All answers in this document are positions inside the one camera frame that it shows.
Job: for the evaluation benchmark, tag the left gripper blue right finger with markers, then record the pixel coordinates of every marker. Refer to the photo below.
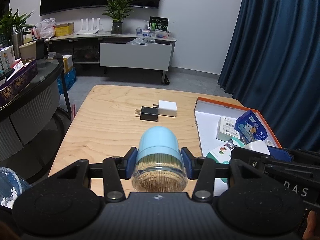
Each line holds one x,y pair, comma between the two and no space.
190,164

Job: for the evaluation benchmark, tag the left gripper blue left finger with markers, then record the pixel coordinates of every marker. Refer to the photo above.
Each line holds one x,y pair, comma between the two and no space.
129,162

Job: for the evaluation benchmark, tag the teal bandage box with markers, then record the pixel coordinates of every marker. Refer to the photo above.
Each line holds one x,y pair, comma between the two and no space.
222,153

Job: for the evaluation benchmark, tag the toothpick jar blue lid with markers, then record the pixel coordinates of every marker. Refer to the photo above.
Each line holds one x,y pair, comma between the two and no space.
159,165

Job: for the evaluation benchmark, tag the small white paper box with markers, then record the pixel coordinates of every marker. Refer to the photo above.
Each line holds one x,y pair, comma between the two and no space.
226,129

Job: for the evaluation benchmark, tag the black usb charger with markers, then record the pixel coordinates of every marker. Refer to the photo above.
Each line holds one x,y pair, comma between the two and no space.
148,113

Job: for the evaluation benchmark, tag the white square charger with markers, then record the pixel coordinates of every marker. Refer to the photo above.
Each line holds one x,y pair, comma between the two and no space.
166,108

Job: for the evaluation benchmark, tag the blue tin box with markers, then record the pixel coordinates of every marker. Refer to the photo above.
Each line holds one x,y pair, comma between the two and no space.
250,128

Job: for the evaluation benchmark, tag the white rounded usb charger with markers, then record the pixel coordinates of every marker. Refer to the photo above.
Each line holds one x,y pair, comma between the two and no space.
257,146

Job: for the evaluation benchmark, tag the person's right hand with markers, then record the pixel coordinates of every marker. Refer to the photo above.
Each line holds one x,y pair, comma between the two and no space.
313,227

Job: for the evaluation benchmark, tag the orange white shallow box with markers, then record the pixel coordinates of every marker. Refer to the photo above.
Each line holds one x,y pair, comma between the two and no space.
215,123

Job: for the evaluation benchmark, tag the blue plastic bag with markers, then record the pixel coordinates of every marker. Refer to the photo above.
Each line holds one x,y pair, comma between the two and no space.
70,79

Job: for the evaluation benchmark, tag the white tv cabinet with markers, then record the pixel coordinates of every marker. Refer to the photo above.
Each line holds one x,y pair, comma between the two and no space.
117,50

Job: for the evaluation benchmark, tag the dark blue curtain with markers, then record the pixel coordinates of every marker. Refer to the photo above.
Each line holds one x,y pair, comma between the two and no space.
272,65

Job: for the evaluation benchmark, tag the white foam box with tape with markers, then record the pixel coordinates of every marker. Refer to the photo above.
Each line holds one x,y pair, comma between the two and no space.
67,63

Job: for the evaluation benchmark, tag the white wifi router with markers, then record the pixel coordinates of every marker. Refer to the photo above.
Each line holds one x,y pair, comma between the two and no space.
89,26

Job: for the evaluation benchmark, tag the black green display box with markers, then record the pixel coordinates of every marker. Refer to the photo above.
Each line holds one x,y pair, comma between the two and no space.
158,23

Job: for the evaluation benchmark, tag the purple decorated tin box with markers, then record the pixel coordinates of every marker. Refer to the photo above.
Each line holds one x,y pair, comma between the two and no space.
18,81

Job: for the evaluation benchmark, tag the yellow cardboard box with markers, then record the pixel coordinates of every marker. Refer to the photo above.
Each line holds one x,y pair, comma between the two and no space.
64,29

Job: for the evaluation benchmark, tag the beige paper cup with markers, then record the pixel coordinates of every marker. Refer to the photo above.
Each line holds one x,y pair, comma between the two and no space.
28,50

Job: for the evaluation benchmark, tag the potted plant on cabinet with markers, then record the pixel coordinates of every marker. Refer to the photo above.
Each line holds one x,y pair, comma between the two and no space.
117,11

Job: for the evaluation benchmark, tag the white plastic bag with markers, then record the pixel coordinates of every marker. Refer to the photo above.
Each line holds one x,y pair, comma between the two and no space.
46,28

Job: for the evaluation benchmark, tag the steel thermos bottle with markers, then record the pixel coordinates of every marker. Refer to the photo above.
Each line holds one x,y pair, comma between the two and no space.
17,41

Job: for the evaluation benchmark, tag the potted plant on side table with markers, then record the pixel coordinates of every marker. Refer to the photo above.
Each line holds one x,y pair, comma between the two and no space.
12,22

